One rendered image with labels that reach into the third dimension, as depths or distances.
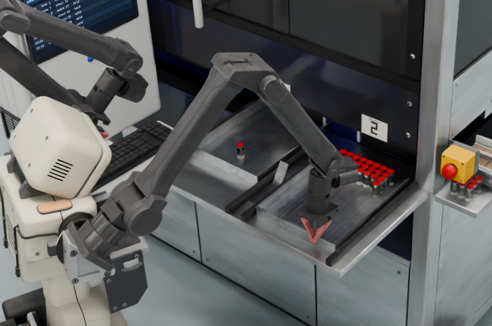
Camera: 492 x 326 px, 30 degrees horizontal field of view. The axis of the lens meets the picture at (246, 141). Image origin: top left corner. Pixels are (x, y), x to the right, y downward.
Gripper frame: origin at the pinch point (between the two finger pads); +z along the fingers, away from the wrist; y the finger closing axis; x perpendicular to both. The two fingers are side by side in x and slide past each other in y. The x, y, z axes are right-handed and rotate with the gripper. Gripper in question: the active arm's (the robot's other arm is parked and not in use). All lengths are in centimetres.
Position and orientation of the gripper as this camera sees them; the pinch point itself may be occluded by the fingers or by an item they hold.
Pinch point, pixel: (313, 239)
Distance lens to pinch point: 235.2
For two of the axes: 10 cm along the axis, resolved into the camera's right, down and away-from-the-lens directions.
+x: -7.6, -3.4, 5.6
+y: 6.5, -3.1, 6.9
